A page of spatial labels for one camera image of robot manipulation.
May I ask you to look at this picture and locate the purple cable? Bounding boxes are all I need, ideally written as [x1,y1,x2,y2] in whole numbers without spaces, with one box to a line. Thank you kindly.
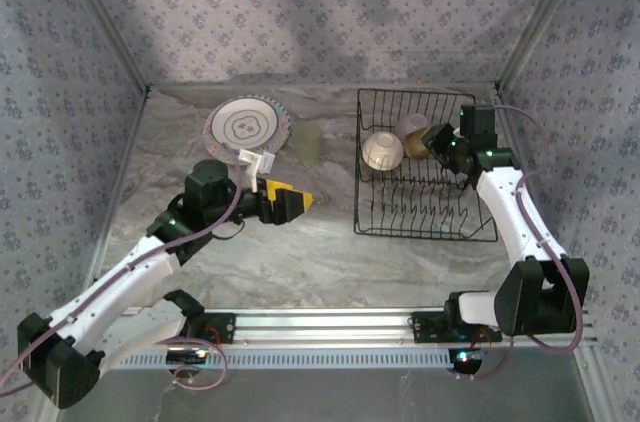
[0,180,242,397]
[457,104,587,382]

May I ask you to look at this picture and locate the cream ceramic bowl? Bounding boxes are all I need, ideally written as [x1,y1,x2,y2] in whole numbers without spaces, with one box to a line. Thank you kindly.
[362,130,405,172]

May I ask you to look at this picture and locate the white plate with striped rim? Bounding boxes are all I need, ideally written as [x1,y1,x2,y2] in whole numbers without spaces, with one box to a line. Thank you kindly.
[205,94,292,156]

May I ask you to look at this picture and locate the aluminium frame post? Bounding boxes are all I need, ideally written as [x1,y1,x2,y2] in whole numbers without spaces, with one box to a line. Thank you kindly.
[497,0,599,88]
[52,0,152,96]

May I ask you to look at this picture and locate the slotted grey cable duct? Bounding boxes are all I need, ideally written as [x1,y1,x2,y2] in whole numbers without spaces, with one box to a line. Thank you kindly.
[112,349,459,371]

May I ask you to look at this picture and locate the translucent green cup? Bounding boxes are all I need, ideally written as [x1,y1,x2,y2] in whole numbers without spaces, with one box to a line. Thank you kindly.
[292,120,324,166]

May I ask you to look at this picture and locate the aluminium mounting rail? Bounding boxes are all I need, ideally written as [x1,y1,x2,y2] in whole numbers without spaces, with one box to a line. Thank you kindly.
[119,308,597,348]

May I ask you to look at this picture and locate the black controller board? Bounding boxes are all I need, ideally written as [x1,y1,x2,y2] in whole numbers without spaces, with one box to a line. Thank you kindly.
[166,347,207,367]
[448,347,484,376]

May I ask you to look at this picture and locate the translucent lilac bowl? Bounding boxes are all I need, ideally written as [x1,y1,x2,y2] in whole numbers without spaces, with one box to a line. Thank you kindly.
[394,113,431,141]

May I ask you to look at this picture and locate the multicolour squiggle pattern plate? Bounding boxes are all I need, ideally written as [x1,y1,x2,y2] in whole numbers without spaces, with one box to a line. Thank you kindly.
[203,131,242,166]

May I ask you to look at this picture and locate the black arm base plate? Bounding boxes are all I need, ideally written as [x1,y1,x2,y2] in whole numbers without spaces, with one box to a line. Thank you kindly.
[192,310,237,345]
[410,310,504,345]

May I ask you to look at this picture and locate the grey metal sheet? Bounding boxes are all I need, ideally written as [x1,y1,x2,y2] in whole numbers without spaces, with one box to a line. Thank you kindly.
[62,366,596,422]

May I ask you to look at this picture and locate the black wire dish rack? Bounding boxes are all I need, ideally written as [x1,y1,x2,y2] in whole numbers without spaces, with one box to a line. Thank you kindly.
[352,87,500,243]

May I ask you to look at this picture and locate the gold brown cup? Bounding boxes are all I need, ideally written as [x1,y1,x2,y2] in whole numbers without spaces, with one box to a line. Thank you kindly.
[402,125,441,162]

